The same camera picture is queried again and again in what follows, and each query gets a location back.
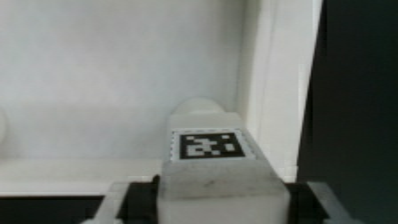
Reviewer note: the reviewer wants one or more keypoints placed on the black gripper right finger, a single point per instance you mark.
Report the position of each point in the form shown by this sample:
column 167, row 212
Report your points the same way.
column 315, row 205

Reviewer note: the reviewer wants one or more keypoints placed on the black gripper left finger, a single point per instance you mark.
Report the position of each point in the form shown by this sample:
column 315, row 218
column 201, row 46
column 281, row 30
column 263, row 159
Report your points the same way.
column 128, row 203

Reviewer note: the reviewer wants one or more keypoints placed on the white table leg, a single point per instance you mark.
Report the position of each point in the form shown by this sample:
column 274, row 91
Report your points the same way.
column 221, row 188

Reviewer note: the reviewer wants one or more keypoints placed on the white square tabletop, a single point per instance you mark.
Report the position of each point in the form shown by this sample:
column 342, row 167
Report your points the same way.
column 105, row 60

